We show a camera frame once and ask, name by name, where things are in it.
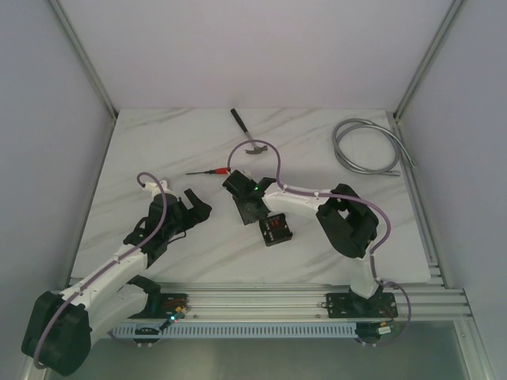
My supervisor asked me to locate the coiled grey metal hose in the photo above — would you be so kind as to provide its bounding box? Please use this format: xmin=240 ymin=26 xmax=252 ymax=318
xmin=331 ymin=117 xmax=417 ymax=177

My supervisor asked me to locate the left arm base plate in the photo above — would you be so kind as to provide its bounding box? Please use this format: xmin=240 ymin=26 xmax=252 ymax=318
xmin=130 ymin=293 xmax=189 ymax=319

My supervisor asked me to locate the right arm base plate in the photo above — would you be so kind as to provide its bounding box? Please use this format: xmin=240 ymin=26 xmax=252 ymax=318
xmin=324 ymin=290 xmax=398 ymax=319

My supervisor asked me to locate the slotted grey cable duct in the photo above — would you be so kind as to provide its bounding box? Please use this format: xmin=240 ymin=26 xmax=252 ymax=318
xmin=112 ymin=321 xmax=378 ymax=340

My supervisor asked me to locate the aluminium front rail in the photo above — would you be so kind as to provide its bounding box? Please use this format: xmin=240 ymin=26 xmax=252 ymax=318
xmin=162 ymin=283 xmax=472 ymax=322

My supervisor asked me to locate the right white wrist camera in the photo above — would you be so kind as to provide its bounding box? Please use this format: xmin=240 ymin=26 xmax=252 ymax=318
xmin=241 ymin=169 xmax=254 ymax=179

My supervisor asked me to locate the black fuse box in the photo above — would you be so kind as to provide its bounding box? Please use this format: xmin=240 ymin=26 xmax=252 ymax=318
xmin=258 ymin=213 xmax=293 ymax=247

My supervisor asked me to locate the red handled screwdriver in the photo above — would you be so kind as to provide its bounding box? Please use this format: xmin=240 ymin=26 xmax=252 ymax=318
xmin=187 ymin=167 xmax=230 ymax=176

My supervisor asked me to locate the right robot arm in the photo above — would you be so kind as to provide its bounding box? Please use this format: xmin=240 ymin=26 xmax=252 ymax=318
xmin=223 ymin=170 xmax=379 ymax=316

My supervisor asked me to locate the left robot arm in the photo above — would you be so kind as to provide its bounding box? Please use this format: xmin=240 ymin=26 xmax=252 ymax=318
xmin=21 ymin=189 xmax=212 ymax=376

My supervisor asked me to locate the claw hammer black handle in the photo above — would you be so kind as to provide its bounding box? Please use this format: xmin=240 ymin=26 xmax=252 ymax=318
xmin=230 ymin=108 xmax=268 ymax=155

